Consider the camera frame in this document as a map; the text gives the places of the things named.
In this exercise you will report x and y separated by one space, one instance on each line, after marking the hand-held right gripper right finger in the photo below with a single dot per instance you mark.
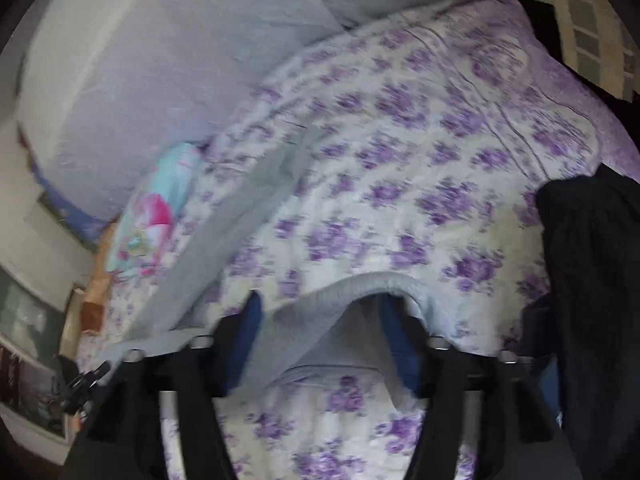
395 350

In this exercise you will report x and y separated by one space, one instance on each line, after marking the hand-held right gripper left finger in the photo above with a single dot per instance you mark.
250 332

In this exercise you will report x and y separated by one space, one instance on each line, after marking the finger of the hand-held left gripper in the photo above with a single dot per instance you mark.
82 385

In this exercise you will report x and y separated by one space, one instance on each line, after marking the grey pants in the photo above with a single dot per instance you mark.
300 325

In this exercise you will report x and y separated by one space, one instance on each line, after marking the brown cushion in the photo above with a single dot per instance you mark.
92 317

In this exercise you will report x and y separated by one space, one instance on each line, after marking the white framed window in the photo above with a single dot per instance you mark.
25 320

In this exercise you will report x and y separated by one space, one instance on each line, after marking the orange blanket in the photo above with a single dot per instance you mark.
106 260

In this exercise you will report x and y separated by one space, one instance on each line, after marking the folded turquoise floral blanket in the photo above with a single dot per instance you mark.
155 210

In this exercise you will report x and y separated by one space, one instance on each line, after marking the blue patterned cloth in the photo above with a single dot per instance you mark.
75 215

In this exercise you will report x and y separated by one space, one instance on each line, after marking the purple floral bedspread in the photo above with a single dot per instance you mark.
400 160

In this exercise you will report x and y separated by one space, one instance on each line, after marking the black cloth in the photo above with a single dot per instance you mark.
590 260

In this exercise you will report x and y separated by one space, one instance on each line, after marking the white lace bed canopy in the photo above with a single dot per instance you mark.
150 60

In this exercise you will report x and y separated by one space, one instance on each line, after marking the checkered beige curtain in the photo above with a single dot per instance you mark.
585 20

